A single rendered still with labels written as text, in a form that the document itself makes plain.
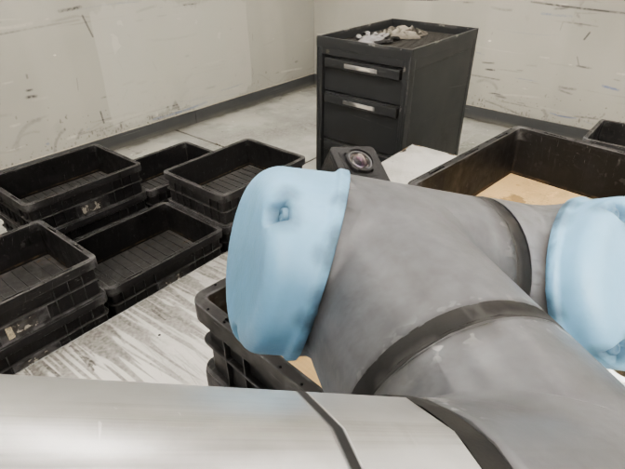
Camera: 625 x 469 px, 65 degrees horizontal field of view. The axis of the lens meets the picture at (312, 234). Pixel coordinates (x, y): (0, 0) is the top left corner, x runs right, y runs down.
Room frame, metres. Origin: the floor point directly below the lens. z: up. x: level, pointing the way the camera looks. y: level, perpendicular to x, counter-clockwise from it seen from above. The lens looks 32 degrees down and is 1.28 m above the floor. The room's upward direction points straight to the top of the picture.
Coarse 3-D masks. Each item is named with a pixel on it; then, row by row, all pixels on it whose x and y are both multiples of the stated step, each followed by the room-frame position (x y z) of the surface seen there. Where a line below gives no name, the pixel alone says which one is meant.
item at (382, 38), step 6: (360, 36) 2.20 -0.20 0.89; (366, 36) 2.20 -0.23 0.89; (372, 36) 2.20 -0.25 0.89; (378, 36) 2.20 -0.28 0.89; (384, 36) 2.22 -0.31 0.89; (390, 36) 2.24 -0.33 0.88; (396, 36) 2.25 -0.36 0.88; (366, 42) 2.12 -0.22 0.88; (372, 42) 2.14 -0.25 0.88; (378, 42) 2.16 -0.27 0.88; (384, 42) 2.16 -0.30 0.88; (390, 42) 2.17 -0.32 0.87
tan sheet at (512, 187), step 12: (504, 180) 0.94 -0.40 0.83; (516, 180) 0.94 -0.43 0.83; (528, 180) 0.94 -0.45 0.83; (492, 192) 0.88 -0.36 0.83; (504, 192) 0.88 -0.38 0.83; (516, 192) 0.88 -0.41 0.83; (528, 192) 0.88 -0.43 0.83; (540, 192) 0.88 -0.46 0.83; (552, 192) 0.88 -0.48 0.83; (564, 192) 0.88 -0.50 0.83; (540, 204) 0.83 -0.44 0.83; (552, 204) 0.83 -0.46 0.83
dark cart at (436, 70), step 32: (352, 32) 2.35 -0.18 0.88; (448, 32) 2.43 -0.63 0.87; (320, 64) 2.16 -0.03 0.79; (352, 64) 2.05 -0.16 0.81; (384, 64) 1.96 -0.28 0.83; (416, 64) 1.92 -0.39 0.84; (448, 64) 2.15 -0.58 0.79; (320, 96) 2.16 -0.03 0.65; (352, 96) 2.08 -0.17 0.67; (384, 96) 1.97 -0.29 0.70; (416, 96) 1.95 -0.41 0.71; (448, 96) 2.19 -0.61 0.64; (320, 128) 2.16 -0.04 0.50; (352, 128) 2.06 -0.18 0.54; (384, 128) 1.97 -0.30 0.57; (416, 128) 1.98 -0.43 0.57; (448, 128) 2.23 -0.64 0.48; (320, 160) 2.15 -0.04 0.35
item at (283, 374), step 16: (208, 288) 0.44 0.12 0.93; (224, 288) 0.45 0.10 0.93; (208, 304) 0.41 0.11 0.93; (208, 320) 0.40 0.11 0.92; (224, 320) 0.39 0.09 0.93; (224, 336) 0.38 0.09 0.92; (240, 352) 0.36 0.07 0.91; (256, 368) 0.34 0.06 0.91; (272, 368) 0.33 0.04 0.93; (288, 368) 0.32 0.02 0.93; (288, 384) 0.31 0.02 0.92; (304, 384) 0.30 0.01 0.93
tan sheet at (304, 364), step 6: (300, 360) 0.43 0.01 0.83; (306, 360) 0.43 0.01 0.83; (294, 366) 0.42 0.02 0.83; (300, 366) 0.42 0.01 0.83; (306, 366) 0.42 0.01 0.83; (312, 366) 0.42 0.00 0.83; (306, 372) 0.41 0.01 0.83; (312, 372) 0.41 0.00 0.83; (312, 378) 0.40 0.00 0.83; (318, 384) 0.39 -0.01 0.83
